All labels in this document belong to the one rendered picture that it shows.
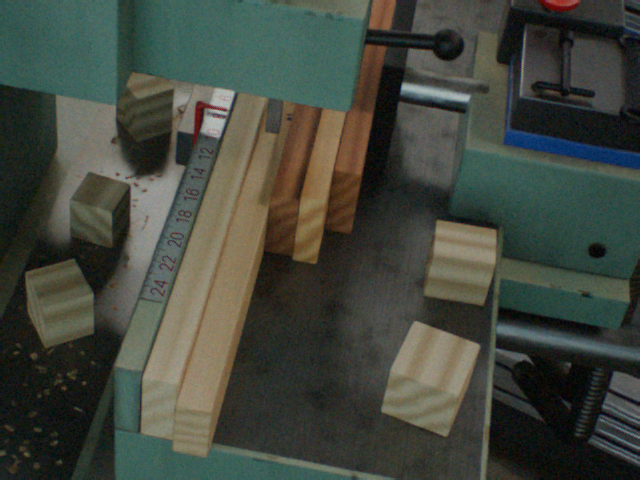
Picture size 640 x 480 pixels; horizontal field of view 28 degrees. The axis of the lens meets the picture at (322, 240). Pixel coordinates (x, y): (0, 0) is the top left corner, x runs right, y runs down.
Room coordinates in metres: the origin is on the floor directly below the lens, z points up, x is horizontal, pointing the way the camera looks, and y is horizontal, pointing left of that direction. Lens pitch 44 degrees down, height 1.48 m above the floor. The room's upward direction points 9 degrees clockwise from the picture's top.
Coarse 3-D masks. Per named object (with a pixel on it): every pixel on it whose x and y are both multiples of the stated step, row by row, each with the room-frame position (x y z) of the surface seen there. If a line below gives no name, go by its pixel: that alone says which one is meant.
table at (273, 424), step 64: (448, 0) 0.92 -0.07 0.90; (448, 64) 0.83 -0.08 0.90; (448, 128) 0.75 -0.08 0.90; (384, 192) 0.66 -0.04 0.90; (448, 192) 0.67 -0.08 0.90; (320, 256) 0.59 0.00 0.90; (384, 256) 0.60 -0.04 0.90; (256, 320) 0.53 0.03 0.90; (320, 320) 0.53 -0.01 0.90; (384, 320) 0.54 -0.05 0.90; (448, 320) 0.55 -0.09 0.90; (576, 320) 0.63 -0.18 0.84; (256, 384) 0.48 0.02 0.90; (320, 384) 0.48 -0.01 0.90; (384, 384) 0.49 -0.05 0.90; (128, 448) 0.43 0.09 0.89; (256, 448) 0.43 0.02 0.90; (320, 448) 0.44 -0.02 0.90; (384, 448) 0.44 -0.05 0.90; (448, 448) 0.45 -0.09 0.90
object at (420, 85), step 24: (408, 0) 0.76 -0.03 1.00; (408, 24) 0.73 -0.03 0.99; (384, 72) 0.68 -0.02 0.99; (408, 72) 0.72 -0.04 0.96; (432, 72) 0.72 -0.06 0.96; (384, 96) 0.68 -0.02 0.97; (408, 96) 0.71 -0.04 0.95; (432, 96) 0.71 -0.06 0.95; (456, 96) 0.71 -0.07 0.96; (384, 120) 0.68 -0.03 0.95; (384, 144) 0.68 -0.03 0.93; (384, 168) 0.68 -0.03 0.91
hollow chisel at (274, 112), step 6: (270, 102) 0.65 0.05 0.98; (276, 102) 0.65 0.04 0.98; (282, 102) 0.65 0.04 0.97; (270, 108) 0.65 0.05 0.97; (276, 108) 0.65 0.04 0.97; (270, 114) 0.65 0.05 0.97; (276, 114) 0.65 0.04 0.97; (270, 120) 0.65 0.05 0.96; (276, 120) 0.65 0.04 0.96; (270, 126) 0.65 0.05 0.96; (276, 126) 0.65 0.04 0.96; (270, 132) 0.65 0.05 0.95; (276, 132) 0.65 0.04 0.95
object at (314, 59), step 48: (144, 0) 0.62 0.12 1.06; (192, 0) 0.62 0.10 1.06; (240, 0) 0.62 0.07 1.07; (288, 0) 0.62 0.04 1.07; (336, 0) 0.63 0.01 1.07; (144, 48) 0.62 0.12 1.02; (192, 48) 0.62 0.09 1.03; (240, 48) 0.62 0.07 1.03; (288, 48) 0.61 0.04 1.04; (336, 48) 0.61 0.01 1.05; (288, 96) 0.61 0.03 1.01; (336, 96) 0.61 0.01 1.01
